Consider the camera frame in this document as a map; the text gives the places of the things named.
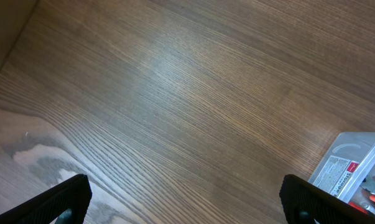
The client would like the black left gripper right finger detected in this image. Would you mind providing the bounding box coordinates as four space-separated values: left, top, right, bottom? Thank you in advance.
279 174 375 224

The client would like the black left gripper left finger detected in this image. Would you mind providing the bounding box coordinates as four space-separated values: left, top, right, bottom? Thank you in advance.
0 174 92 224

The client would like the black red handle screwdriver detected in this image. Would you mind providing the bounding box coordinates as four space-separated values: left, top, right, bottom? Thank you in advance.
348 202 368 214

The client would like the clear plastic container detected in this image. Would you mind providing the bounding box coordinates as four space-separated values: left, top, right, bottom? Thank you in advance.
308 132 375 215

